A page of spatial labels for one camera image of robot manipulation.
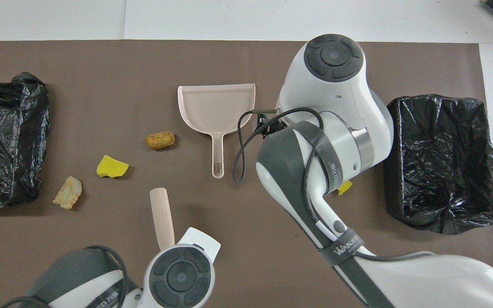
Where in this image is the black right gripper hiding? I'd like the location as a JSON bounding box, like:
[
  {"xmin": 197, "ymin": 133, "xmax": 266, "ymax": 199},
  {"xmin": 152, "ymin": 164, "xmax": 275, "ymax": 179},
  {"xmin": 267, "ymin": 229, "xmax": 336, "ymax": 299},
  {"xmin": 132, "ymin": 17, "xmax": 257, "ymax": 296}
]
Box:
[{"xmin": 257, "ymin": 115, "xmax": 286, "ymax": 138}]

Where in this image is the beige plastic dustpan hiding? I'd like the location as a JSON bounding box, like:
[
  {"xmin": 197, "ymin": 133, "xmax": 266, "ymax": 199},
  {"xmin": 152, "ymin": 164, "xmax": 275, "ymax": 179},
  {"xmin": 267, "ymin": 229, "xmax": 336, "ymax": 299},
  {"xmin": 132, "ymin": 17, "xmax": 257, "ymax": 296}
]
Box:
[{"xmin": 177, "ymin": 83, "xmax": 256, "ymax": 179}]

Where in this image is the brown oval bread roll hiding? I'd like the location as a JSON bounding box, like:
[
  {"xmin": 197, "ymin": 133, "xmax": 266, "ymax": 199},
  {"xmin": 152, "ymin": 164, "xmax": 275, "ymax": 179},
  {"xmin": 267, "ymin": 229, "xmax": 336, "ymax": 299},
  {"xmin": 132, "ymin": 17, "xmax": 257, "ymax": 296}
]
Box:
[{"xmin": 146, "ymin": 131, "xmax": 176, "ymax": 151}]

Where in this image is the beige hand brush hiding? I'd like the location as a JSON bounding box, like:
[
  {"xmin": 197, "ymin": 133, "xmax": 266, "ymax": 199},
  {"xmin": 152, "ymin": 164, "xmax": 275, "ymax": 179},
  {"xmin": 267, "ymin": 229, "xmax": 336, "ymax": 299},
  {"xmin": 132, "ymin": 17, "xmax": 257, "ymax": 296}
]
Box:
[{"xmin": 150, "ymin": 187, "xmax": 175, "ymax": 251}]

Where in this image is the yellow and green sponge piece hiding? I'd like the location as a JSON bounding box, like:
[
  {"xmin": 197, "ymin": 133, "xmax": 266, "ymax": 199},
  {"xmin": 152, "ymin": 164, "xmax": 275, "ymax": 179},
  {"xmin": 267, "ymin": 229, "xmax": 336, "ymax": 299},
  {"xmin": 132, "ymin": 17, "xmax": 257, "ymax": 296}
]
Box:
[{"xmin": 96, "ymin": 154, "xmax": 129, "ymax": 178}]

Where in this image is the pale striped croissant piece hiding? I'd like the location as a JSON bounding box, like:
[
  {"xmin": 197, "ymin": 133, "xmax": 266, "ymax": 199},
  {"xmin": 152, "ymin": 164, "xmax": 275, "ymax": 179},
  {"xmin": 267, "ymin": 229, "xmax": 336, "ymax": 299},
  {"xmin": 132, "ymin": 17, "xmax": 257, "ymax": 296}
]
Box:
[{"xmin": 53, "ymin": 176, "xmax": 83, "ymax": 210}]

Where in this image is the black bag lined bin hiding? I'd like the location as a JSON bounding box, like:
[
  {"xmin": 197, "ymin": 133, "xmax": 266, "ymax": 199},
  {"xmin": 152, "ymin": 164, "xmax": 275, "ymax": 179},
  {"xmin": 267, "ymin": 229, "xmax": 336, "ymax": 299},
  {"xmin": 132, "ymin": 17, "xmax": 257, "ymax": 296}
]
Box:
[
  {"xmin": 383, "ymin": 95, "xmax": 493, "ymax": 235},
  {"xmin": 0, "ymin": 72, "xmax": 51, "ymax": 208}
]

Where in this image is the brown paper table mat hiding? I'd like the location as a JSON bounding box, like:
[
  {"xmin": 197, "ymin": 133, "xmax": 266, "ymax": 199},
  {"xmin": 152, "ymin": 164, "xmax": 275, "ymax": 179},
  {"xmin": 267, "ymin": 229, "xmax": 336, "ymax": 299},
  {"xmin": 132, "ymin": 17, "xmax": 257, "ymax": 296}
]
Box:
[{"xmin": 0, "ymin": 40, "xmax": 493, "ymax": 308}]

